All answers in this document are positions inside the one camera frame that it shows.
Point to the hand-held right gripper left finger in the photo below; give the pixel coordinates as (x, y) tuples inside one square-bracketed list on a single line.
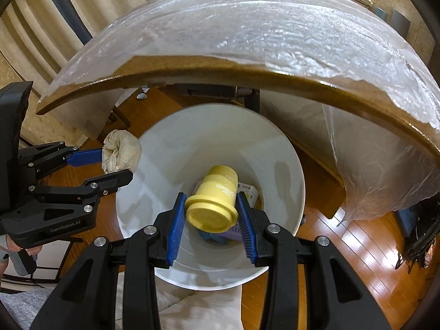
[(175, 233)]

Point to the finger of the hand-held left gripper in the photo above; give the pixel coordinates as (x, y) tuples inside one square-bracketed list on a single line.
[(113, 178), (84, 158)]

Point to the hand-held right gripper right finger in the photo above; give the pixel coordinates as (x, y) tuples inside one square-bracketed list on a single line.
[(248, 233)]

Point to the beige paper towel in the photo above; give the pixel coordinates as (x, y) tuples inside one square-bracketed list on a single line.
[(120, 149)]

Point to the yellow plastic cup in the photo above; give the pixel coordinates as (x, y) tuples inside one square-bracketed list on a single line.
[(213, 202)]

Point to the white plastic bin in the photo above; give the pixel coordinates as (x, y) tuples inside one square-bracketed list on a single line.
[(165, 144)]

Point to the person's left hand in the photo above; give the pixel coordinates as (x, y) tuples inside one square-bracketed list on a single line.
[(13, 245)]

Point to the white printed carton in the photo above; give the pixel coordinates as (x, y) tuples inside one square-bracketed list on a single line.
[(250, 192)]

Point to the wooden chair leg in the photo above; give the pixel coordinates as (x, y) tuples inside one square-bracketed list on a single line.
[(118, 118)]

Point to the beige curtain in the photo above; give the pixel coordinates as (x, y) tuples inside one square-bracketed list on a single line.
[(24, 24)]

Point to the black table base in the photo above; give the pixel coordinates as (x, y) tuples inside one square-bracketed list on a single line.
[(252, 99)]

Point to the round wooden table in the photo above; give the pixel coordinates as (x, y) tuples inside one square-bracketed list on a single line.
[(206, 67)]

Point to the grey knit cloth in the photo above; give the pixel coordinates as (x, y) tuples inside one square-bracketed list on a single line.
[(24, 309)]

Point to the table with plastic cover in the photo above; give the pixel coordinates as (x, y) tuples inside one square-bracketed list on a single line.
[(240, 24)]

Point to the small grey panel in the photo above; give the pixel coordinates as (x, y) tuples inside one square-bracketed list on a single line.
[(381, 13)]

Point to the large grey panel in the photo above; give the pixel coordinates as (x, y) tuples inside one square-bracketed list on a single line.
[(401, 22)]

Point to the black metal frame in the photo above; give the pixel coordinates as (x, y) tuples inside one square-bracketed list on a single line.
[(51, 268)]

